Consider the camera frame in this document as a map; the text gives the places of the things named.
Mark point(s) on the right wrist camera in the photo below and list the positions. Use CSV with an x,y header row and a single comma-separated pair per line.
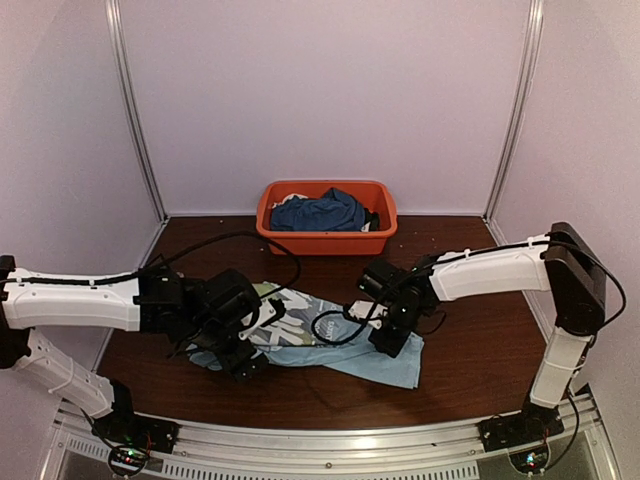
x,y
376,283

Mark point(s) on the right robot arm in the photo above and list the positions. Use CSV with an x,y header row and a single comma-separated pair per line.
x,y
558,263

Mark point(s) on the orange plastic basin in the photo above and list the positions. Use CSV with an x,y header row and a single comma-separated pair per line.
x,y
373,195

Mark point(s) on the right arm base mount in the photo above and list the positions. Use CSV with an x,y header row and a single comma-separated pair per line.
x,y
518,429

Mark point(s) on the dark blue garment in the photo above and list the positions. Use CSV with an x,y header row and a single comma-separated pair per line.
x,y
334,211

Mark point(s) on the aluminium corner post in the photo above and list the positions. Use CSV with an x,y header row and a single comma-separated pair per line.
x,y
132,115
527,69

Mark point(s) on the right aluminium corner post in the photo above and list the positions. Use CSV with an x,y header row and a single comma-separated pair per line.
x,y
527,69

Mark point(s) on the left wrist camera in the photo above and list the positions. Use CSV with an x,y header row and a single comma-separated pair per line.
x,y
234,309

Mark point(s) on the aluminium front rail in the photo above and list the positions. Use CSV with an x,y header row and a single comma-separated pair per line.
x,y
451,450

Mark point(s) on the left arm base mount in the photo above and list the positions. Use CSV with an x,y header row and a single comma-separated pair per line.
x,y
139,431

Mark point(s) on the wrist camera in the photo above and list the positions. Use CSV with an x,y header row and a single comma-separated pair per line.
x,y
376,283
234,309

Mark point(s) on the left aluminium corner post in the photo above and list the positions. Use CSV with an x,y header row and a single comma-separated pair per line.
x,y
132,115

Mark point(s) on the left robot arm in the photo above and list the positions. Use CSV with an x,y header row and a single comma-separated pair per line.
x,y
152,300

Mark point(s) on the light blue printed t-shirt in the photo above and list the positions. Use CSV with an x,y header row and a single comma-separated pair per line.
x,y
300,339

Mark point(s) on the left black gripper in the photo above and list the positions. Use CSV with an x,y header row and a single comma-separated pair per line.
x,y
230,362

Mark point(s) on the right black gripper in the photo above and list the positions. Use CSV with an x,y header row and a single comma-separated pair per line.
x,y
387,345

